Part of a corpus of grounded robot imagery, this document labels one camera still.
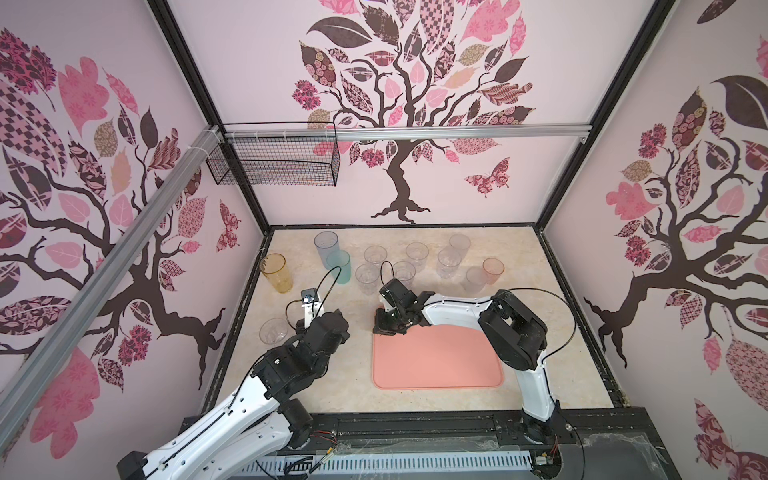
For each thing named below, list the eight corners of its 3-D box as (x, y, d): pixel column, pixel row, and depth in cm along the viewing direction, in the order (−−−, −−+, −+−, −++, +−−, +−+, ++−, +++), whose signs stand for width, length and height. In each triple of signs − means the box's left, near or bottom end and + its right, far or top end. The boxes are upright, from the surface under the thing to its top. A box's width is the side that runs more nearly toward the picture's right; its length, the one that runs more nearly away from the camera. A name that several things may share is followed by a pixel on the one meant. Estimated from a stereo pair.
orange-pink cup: (481, 284, 105) (486, 272, 99) (477, 269, 109) (482, 256, 103) (500, 284, 105) (506, 272, 99) (496, 269, 109) (501, 256, 103)
